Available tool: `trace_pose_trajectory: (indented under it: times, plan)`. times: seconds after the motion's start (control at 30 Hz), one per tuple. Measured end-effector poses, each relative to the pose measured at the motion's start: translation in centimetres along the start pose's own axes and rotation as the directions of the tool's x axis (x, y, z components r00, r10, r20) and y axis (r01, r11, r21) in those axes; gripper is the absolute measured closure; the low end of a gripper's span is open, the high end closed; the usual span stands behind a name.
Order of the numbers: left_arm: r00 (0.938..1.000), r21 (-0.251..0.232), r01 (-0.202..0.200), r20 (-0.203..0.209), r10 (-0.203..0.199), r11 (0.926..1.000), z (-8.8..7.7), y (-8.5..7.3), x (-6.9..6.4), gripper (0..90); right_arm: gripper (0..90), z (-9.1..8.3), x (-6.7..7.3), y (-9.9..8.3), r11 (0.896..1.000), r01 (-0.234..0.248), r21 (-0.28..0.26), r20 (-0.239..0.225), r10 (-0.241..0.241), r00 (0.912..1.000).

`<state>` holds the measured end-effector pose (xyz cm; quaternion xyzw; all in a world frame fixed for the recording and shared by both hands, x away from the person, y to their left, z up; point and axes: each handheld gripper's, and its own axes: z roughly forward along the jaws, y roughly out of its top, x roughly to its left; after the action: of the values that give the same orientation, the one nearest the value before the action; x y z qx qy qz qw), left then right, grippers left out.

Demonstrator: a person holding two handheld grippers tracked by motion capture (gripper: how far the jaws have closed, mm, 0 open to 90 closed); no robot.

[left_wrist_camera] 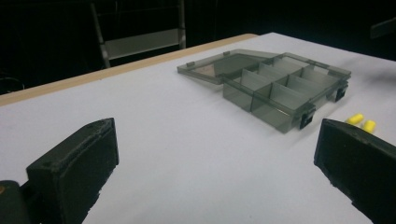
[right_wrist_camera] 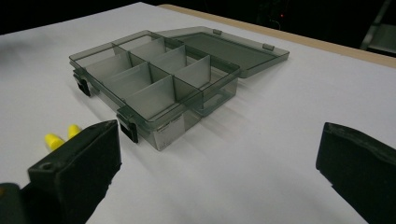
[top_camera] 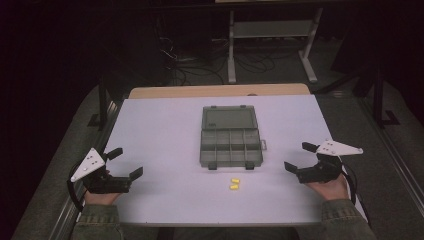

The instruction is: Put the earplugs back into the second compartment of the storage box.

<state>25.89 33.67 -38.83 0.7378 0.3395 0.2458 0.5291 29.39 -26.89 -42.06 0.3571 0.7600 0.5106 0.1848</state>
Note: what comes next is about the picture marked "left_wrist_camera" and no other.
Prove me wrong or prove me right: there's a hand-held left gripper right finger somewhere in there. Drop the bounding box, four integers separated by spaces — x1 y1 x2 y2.
313 118 396 224

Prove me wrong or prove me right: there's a yellow earplug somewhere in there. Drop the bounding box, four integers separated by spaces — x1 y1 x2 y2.
346 113 365 126
362 119 377 134

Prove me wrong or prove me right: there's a grey transparent compartment box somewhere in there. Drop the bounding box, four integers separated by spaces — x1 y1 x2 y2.
177 49 352 134

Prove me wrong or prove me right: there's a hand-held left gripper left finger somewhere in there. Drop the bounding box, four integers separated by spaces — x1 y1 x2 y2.
20 117 120 224

